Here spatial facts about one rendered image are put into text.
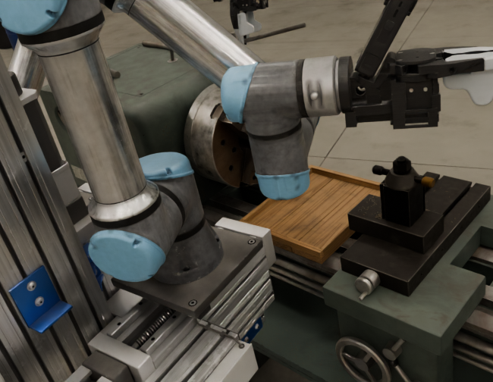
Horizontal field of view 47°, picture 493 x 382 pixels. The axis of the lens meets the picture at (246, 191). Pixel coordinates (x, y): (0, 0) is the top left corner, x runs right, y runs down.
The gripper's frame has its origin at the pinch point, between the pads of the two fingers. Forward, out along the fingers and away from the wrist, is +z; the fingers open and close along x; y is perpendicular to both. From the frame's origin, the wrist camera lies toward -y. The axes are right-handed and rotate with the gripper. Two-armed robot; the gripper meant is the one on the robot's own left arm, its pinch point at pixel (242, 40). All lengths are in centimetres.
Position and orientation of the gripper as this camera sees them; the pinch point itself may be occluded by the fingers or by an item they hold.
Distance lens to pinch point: 168.7
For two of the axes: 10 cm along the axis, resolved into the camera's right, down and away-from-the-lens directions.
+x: 5.1, -3.8, 7.7
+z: 0.6, 9.1, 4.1
